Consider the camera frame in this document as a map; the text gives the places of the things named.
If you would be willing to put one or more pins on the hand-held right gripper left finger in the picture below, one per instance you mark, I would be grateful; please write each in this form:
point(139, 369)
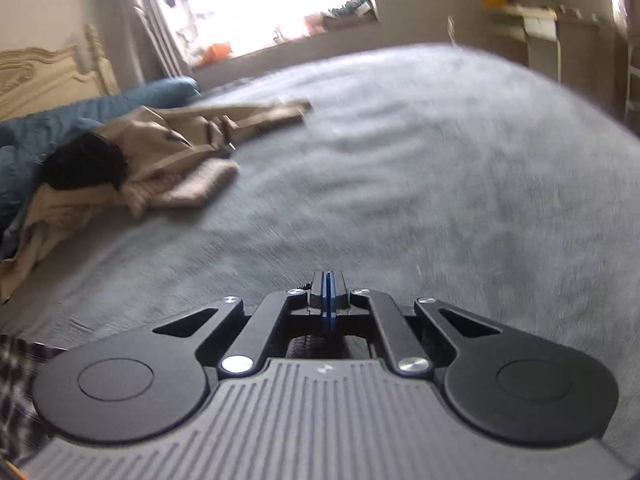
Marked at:
point(270, 320)

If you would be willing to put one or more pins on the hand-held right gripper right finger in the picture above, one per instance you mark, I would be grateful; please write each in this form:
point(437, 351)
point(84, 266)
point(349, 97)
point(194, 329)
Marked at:
point(387, 325)

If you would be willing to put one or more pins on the dark plaid shirt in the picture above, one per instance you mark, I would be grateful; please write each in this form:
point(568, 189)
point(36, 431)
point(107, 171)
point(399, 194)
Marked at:
point(20, 375)

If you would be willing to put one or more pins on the pinkish knitted sweater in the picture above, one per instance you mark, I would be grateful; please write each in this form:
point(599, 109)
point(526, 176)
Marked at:
point(200, 182)

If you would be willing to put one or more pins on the grey fleece bed blanket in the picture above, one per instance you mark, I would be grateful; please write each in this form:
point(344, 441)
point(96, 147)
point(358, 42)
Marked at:
point(400, 160)

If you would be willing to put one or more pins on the orange item on windowsill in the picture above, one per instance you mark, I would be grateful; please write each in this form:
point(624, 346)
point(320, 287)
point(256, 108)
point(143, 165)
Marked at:
point(215, 54)

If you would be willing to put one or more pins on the blue duvet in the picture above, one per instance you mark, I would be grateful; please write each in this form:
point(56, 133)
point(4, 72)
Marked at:
point(30, 145)

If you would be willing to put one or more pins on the grey curtain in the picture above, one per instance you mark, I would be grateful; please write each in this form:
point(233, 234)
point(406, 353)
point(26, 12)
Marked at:
point(155, 35)

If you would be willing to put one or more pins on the dark shoes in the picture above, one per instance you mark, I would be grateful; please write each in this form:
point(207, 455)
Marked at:
point(350, 7)

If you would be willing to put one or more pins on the cream carved headboard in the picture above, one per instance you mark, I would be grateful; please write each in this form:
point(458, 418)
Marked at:
point(45, 75)

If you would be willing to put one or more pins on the white desk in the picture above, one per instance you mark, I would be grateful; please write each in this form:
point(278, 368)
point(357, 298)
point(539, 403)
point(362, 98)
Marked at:
point(540, 25)

